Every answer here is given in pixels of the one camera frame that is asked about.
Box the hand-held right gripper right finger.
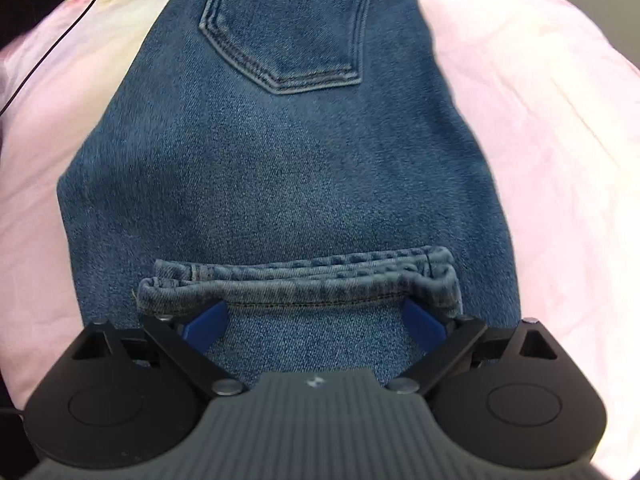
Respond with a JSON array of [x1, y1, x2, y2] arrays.
[[387, 299, 558, 397]]

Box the black cable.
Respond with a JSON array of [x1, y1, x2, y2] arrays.
[[0, 0, 105, 115]]

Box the pink floral blanket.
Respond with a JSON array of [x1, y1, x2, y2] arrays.
[[0, 0, 640, 480]]

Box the blue denim pants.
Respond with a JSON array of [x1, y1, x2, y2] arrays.
[[56, 0, 521, 392]]

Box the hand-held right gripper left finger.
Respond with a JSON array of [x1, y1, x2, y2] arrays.
[[72, 300, 249, 401]]

